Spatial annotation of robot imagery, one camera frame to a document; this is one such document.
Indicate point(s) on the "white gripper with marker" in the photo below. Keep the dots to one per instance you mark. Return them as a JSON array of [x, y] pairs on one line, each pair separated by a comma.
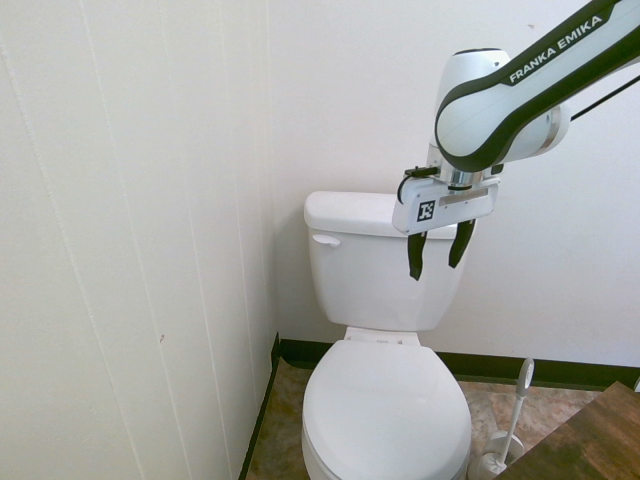
[[445, 204]]

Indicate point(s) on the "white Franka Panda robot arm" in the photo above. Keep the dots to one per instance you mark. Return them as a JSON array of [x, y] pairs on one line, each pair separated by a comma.
[[505, 105]]

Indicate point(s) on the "white toilet tank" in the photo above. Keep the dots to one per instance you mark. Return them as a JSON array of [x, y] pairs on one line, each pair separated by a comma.
[[370, 285]]

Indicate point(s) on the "white toilet tank lid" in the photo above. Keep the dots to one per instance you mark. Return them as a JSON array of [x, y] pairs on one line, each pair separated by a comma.
[[350, 212]]

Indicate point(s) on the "white toilet flush lever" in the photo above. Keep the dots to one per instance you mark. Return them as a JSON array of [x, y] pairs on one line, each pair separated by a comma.
[[327, 240]]

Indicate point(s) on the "white toilet seat lid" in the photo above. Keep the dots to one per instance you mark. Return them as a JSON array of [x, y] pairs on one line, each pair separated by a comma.
[[385, 400]]

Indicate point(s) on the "white toilet brush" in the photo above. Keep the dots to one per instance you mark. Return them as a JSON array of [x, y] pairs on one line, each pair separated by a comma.
[[512, 410]]

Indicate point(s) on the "white toilet brush holder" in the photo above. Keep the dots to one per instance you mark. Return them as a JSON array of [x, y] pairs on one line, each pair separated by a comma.
[[492, 457]]

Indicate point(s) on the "white toilet bowl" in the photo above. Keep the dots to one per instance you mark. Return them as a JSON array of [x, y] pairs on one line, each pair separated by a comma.
[[320, 462]]

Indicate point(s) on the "dark wooden table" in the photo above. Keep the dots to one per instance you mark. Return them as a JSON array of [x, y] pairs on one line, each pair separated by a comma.
[[580, 440]]

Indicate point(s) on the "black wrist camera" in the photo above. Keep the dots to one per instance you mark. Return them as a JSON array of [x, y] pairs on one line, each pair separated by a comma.
[[420, 172]]

